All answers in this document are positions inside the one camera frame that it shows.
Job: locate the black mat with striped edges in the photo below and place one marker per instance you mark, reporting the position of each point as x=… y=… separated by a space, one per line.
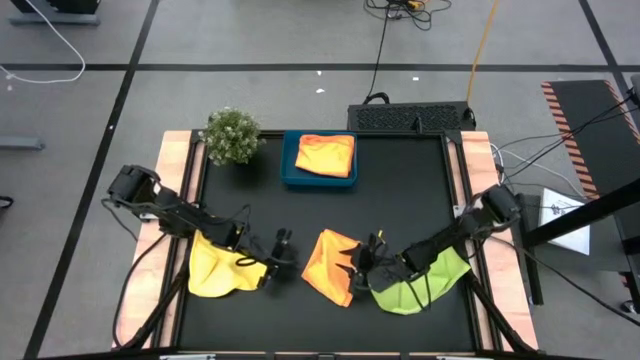
x=590 y=130

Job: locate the small potted green plant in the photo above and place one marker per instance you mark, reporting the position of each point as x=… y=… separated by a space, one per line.
x=232 y=137

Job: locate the yellow tape tag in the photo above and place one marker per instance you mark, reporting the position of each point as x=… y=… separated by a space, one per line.
x=380 y=235

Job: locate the black aluminium table frame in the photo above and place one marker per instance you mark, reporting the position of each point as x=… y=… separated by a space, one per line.
x=189 y=165

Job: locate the yellow microfiber towel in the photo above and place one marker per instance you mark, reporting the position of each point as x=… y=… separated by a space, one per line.
x=215 y=275

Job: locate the orange microfiber towel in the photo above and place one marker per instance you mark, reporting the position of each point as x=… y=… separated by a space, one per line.
x=325 y=265
x=325 y=156

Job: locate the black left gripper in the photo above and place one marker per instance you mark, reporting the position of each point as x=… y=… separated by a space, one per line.
x=265 y=255

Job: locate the blue plastic bin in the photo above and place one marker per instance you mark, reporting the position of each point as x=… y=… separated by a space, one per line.
x=287 y=170

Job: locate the grey furniture base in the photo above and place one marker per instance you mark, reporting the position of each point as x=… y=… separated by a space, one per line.
x=55 y=20

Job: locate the green microfiber towel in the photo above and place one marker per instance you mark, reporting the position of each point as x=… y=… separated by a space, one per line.
x=400 y=302

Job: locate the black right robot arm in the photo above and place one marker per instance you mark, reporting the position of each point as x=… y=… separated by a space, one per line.
x=450 y=235

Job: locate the grey furniture foot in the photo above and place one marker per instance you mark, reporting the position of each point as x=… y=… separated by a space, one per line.
x=20 y=143

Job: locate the black metal beam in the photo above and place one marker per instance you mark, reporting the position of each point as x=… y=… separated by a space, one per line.
x=590 y=212

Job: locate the black computer case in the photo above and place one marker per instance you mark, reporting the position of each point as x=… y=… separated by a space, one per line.
x=410 y=117

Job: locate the black stand post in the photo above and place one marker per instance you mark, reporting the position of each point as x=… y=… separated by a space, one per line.
x=534 y=280

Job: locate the white paper sheet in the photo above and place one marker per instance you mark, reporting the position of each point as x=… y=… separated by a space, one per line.
x=572 y=242

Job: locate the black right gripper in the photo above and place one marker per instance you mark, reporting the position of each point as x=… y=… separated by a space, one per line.
x=390 y=270

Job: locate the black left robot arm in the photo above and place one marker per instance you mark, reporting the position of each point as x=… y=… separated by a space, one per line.
x=175 y=217

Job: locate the black diagonal brace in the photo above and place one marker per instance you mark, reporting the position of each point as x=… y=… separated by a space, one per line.
x=165 y=305
x=495 y=315

